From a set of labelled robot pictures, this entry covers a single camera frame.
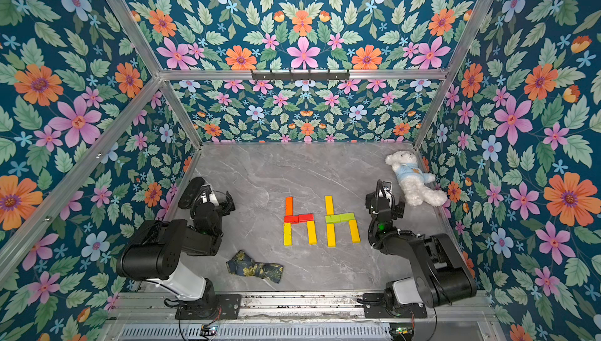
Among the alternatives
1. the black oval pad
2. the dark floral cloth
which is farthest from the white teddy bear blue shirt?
the black oval pad

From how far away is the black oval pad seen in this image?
0.97 m

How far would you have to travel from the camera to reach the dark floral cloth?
2.61ft
